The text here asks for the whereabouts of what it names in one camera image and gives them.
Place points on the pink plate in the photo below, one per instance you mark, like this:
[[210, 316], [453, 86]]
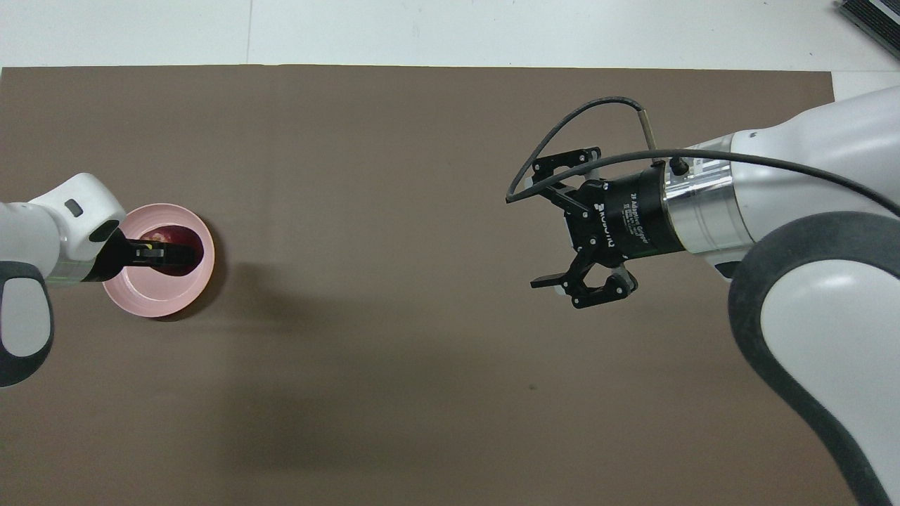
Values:
[[162, 295]]

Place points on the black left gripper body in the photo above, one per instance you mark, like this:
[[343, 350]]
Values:
[[112, 256]]

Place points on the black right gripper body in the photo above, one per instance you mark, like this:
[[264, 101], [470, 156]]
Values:
[[633, 214]]

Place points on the dark red apple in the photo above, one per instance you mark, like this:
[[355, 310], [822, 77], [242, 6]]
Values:
[[165, 234]]

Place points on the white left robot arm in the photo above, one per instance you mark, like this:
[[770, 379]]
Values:
[[28, 232]]

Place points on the brown table mat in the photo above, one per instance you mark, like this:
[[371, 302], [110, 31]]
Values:
[[387, 351]]

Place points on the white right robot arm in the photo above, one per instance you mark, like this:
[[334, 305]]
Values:
[[830, 316]]

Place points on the dark grey slatted object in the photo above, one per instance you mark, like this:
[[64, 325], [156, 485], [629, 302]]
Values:
[[872, 17]]

